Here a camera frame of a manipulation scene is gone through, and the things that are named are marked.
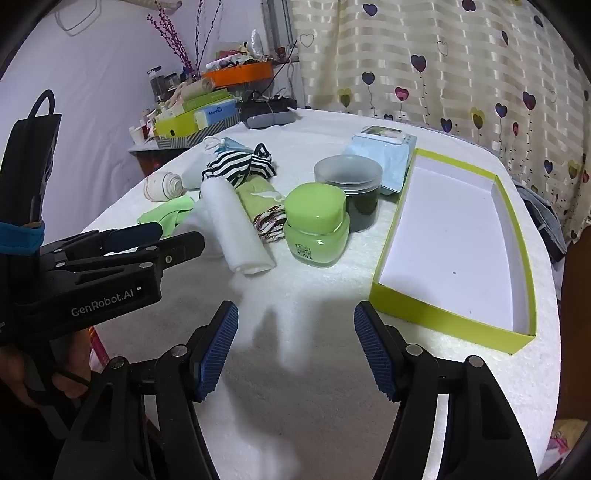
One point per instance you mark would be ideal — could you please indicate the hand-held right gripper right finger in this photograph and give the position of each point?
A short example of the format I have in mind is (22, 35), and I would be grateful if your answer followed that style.
(374, 355)

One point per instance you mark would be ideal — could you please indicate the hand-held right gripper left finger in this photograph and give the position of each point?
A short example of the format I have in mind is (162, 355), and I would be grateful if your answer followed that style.
(217, 350)

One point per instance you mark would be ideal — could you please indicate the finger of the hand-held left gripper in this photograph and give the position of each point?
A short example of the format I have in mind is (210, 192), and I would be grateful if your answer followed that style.
(184, 247)
(138, 233)

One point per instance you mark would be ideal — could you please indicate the light green cloth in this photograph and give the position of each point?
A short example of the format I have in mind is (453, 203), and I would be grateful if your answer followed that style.
(166, 212)

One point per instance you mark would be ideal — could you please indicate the white towel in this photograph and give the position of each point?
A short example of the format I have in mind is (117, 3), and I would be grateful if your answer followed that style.
(231, 221)

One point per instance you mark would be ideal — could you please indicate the beige sock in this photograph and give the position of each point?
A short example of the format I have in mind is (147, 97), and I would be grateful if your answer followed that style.
(161, 184)

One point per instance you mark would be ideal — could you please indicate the pale grey cloth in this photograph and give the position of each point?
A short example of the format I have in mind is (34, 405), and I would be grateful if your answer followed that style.
(194, 168)

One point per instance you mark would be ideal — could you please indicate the green towel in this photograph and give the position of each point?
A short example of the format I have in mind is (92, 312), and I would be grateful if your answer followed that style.
(256, 198)

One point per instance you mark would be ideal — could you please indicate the black white striped cloth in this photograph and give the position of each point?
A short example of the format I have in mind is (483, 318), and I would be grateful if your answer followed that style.
(240, 168)

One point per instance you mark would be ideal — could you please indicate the blue face mask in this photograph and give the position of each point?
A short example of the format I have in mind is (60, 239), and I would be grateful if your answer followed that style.
(233, 144)

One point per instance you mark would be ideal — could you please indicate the person's left hand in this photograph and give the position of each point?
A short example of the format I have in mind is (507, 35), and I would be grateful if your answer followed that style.
(76, 355)

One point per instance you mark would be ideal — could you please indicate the small white cup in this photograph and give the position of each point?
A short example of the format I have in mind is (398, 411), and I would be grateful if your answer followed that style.
(136, 134)

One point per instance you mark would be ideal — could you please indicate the striped cardboard tray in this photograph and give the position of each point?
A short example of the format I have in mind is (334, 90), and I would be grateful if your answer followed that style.
(184, 138)

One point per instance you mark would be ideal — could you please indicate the green cream jar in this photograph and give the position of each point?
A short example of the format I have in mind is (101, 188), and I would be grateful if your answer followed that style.
(316, 221)

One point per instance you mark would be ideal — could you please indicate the blue tissue pack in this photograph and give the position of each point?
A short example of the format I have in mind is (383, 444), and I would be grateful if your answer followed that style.
(214, 114)

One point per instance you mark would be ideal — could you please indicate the light green flat box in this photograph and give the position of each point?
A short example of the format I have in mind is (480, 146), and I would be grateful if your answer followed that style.
(207, 99)

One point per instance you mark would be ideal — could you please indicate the glass jar with dark lid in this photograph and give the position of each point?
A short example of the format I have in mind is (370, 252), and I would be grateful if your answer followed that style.
(157, 83)

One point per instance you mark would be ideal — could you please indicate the beige cloth roll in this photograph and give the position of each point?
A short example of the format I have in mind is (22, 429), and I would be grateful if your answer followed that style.
(191, 90)

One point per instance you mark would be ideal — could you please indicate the grey black headset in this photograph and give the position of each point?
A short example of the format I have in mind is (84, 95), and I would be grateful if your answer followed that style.
(268, 117)

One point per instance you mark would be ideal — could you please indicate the small glass jar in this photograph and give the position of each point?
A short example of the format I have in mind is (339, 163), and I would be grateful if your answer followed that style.
(173, 81)

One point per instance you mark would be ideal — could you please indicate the dark translucent jar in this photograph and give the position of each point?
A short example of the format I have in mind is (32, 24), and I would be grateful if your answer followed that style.
(351, 177)

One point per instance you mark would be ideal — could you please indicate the orange tray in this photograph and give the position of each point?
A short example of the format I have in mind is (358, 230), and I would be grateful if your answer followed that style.
(240, 74)

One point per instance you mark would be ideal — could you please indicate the pile of small packets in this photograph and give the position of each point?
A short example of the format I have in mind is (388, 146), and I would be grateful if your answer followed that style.
(235, 55)

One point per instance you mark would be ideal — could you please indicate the purple dried branches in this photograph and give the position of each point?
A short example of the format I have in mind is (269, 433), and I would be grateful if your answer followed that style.
(184, 37)

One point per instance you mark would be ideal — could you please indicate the light blue wet wipes pack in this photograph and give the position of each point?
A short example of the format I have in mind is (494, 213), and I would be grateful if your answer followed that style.
(383, 152)

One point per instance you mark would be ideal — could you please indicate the dark grey clothing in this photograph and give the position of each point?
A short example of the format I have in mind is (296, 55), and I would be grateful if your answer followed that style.
(540, 217)

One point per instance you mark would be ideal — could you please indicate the window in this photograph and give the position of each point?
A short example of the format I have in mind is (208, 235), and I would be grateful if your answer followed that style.
(282, 23)

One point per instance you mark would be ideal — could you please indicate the heart print curtain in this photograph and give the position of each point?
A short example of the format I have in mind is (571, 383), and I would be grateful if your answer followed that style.
(438, 69)

